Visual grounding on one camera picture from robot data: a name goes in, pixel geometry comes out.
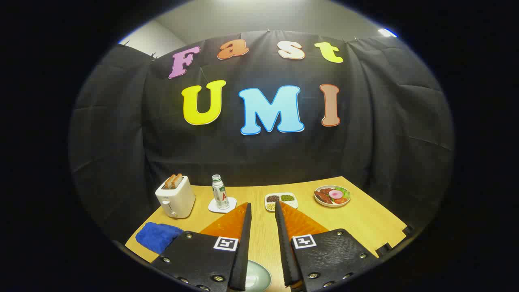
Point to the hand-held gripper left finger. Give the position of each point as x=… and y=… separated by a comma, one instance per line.
x=246, y=243

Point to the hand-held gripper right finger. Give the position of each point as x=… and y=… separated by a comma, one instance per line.
x=280, y=243

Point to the pale green plate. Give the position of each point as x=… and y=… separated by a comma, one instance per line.
x=258, y=278

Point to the white divided bean dish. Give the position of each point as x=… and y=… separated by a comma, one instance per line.
x=280, y=204

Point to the white square coaster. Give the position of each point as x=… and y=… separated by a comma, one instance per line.
x=232, y=202

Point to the small clear drink bottle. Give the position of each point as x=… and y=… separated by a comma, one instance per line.
x=219, y=194

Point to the plate of toy food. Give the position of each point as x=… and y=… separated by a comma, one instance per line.
x=330, y=195

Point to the cream white toaster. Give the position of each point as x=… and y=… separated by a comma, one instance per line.
x=178, y=200

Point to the blue cloth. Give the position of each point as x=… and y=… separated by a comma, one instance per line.
x=158, y=237

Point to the toasted bread slice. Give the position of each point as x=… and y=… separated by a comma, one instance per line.
x=177, y=180
x=169, y=182

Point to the black table clamp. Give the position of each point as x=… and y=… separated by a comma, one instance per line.
x=383, y=249
x=407, y=230

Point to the ceiling light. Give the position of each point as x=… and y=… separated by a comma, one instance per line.
x=387, y=32

